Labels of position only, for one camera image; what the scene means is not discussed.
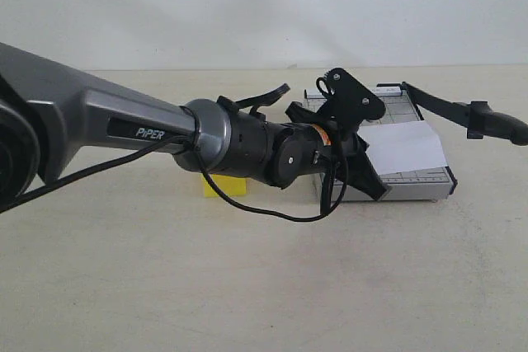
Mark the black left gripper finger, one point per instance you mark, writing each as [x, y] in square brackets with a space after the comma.
[360, 173]

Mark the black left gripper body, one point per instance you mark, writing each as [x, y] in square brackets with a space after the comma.
[319, 142]

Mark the white paper sheet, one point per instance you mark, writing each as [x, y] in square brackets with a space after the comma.
[401, 147]

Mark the yellow cube block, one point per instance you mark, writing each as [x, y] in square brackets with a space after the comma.
[231, 186]

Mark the black cutter blade handle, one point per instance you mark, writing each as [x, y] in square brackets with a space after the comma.
[477, 117]

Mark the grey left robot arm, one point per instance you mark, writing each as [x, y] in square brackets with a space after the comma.
[50, 110]

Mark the grey paper cutter base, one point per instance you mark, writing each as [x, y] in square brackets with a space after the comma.
[425, 184]

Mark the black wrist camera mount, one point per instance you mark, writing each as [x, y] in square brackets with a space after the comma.
[347, 101]

